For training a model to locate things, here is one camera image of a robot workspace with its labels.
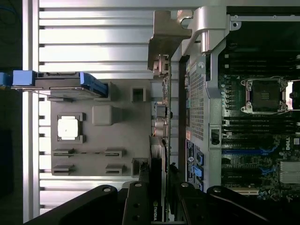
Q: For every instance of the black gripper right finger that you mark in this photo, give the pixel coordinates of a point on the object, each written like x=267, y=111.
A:
x=192, y=206

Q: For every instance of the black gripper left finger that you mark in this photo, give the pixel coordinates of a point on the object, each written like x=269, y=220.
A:
x=98, y=201

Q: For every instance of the blue card retention clip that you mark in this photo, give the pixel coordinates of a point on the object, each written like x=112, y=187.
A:
x=199, y=185
x=197, y=171
x=199, y=157

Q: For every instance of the white PCI expansion slot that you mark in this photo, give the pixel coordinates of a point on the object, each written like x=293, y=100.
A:
x=241, y=191

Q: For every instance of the grey plastic parts rack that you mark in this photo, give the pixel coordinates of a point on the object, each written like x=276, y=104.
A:
x=131, y=140

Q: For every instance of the green motherboard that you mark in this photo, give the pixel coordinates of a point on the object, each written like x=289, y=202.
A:
x=253, y=161

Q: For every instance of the silver CPU chip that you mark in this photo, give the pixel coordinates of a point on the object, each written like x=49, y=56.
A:
x=68, y=129

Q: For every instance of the black RAM slot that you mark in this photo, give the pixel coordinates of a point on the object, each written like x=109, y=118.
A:
x=257, y=66
x=257, y=120
x=257, y=131
x=257, y=56
x=257, y=137
x=257, y=71
x=257, y=61
x=257, y=126

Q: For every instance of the black open PC case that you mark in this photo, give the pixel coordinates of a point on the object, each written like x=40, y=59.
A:
x=214, y=105

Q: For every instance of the silver chipset heatsink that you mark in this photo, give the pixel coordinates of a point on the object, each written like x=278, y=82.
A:
x=290, y=172

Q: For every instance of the hard disk with blue caddy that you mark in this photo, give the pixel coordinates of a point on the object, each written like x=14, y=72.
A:
x=65, y=80

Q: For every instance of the CPU socket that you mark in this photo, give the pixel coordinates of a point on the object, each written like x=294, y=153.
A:
x=264, y=95

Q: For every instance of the metal socket cover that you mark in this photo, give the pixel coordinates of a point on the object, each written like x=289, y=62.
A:
x=294, y=93

